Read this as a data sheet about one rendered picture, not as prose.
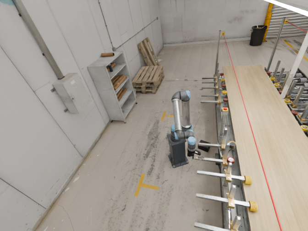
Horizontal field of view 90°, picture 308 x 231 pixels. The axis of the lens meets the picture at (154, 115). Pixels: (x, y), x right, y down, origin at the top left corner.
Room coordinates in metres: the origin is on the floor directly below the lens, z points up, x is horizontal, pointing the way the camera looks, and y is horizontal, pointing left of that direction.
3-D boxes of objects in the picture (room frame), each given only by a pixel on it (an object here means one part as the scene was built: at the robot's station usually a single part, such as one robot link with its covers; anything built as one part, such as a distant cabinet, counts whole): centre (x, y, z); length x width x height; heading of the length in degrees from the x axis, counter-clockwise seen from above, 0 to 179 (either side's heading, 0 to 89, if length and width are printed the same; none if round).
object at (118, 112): (3.62, 0.80, 0.78); 0.90 x 0.45 x 1.55; 157
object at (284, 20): (3.01, -2.72, 1.25); 0.15 x 0.08 x 1.10; 158
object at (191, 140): (1.16, -0.37, 1.14); 0.10 x 0.09 x 0.12; 170
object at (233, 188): (0.58, -0.56, 0.92); 0.04 x 0.04 x 0.48; 68
